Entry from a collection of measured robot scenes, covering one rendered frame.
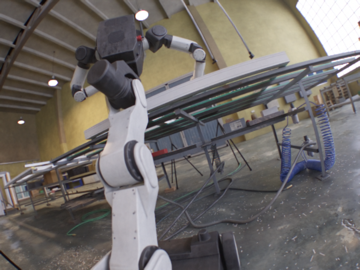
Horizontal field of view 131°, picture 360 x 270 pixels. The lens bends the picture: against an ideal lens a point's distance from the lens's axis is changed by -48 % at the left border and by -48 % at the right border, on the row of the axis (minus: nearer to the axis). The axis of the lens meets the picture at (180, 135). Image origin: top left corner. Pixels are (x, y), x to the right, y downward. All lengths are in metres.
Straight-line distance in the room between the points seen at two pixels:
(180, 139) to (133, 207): 7.19
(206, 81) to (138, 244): 0.80
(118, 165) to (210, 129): 6.98
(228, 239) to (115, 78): 0.76
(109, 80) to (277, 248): 1.02
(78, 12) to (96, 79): 8.94
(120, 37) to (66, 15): 8.84
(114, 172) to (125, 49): 0.53
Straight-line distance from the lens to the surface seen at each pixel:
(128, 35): 0.83
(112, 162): 0.51
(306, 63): 1.14
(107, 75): 0.61
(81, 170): 3.00
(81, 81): 1.10
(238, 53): 8.53
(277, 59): 1.00
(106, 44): 0.82
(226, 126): 1.60
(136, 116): 0.64
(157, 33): 0.96
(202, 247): 0.66
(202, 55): 1.03
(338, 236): 0.88
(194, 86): 0.89
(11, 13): 9.83
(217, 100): 1.15
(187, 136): 7.53
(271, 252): 0.84
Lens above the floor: 0.60
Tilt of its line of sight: 5 degrees up
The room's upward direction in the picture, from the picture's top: 18 degrees counter-clockwise
